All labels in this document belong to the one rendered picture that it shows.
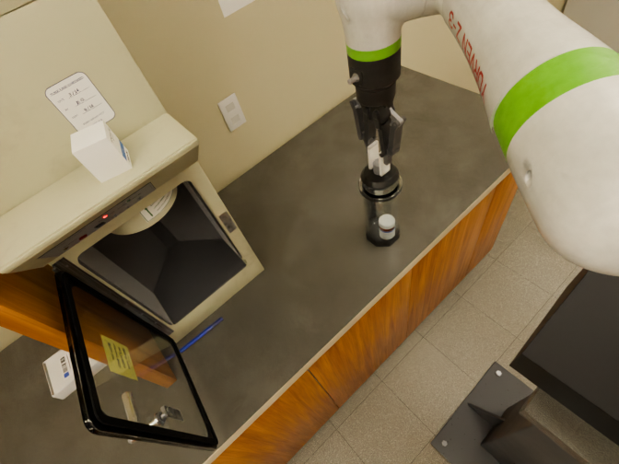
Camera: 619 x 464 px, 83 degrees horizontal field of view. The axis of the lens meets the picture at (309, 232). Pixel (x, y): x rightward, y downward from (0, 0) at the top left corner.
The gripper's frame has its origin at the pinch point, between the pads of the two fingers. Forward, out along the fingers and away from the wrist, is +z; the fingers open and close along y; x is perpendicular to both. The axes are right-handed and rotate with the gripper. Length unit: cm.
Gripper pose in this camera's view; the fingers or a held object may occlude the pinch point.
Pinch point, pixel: (379, 158)
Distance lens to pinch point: 83.6
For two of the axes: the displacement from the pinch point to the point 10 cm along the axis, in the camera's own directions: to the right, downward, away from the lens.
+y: 6.4, 5.5, -5.4
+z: 2.0, 5.7, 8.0
